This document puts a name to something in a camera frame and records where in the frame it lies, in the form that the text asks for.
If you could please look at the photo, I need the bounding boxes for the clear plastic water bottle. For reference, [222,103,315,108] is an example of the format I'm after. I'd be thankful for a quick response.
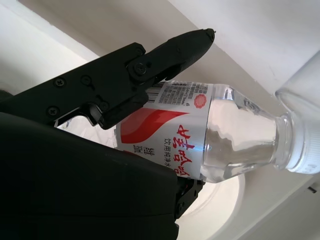
[56,79,320,185]

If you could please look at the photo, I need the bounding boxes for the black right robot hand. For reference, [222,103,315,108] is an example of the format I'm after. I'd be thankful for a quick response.
[0,27,218,240]

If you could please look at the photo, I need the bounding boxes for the clear plastic cup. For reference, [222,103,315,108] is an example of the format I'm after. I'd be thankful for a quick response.
[274,49,320,118]

